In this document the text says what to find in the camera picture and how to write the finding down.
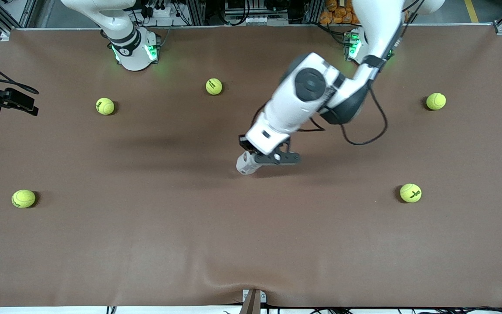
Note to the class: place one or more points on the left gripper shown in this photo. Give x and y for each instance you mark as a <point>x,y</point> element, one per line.
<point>244,144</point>

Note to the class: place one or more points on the white blue tennis ball can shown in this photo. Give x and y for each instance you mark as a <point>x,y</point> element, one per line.
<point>246,166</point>

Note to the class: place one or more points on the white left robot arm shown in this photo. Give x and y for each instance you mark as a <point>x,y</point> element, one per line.
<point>303,100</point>

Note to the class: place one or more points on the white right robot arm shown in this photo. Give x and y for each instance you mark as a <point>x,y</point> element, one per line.
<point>133,56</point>

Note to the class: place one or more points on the yellow tennis ball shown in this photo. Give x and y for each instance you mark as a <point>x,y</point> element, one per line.
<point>23,198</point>
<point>105,106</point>
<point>435,101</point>
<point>410,192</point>
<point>214,86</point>

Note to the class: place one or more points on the brown table mat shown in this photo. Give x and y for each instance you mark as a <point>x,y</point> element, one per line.
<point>277,240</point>

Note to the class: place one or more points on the white connector strip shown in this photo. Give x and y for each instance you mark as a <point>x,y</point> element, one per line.
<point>264,20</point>

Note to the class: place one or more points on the metal table clamp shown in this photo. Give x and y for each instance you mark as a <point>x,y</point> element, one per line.
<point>253,302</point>

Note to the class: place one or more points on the pile of orange objects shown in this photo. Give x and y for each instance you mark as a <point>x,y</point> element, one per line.
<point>336,13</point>

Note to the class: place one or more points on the white power strip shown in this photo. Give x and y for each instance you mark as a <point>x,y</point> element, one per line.
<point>159,11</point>

